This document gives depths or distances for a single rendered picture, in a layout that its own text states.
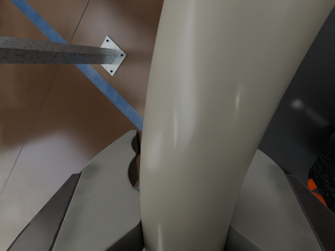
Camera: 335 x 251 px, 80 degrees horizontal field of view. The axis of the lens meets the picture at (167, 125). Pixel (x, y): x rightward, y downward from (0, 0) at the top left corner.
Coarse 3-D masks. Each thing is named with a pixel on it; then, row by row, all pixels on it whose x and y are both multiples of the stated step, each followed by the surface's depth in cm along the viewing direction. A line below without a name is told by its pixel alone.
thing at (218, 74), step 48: (192, 0) 3; (240, 0) 3; (288, 0) 3; (192, 48) 3; (240, 48) 3; (288, 48) 3; (192, 96) 4; (240, 96) 3; (144, 144) 5; (192, 144) 4; (240, 144) 4; (144, 192) 5; (192, 192) 4; (144, 240) 7; (192, 240) 5
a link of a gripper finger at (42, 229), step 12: (72, 180) 8; (60, 192) 8; (72, 192) 8; (48, 204) 7; (60, 204) 7; (36, 216) 7; (48, 216) 7; (60, 216) 7; (24, 228) 6; (36, 228) 6; (48, 228) 6; (24, 240) 6; (36, 240) 6; (48, 240) 6
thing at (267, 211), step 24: (264, 168) 9; (240, 192) 8; (264, 192) 8; (288, 192) 8; (240, 216) 7; (264, 216) 7; (288, 216) 7; (240, 240) 6; (264, 240) 6; (288, 240) 6; (312, 240) 6
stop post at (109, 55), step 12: (0, 36) 82; (108, 36) 143; (0, 48) 78; (12, 48) 82; (24, 48) 86; (36, 48) 91; (48, 48) 97; (60, 48) 104; (72, 48) 112; (84, 48) 121; (96, 48) 132; (108, 48) 144; (120, 48) 142; (0, 60) 82; (12, 60) 86; (24, 60) 90; (36, 60) 95; (48, 60) 100; (60, 60) 107; (72, 60) 114; (84, 60) 122; (96, 60) 131; (108, 60) 141; (120, 60) 144
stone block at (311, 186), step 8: (328, 144) 99; (328, 152) 94; (320, 160) 94; (328, 160) 90; (312, 168) 94; (320, 168) 90; (328, 168) 86; (312, 176) 90; (320, 176) 86; (328, 176) 82; (312, 184) 90; (320, 184) 83; (328, 184) 79; (320, 192) 79; (328, 192) 76; (328, 200) 73
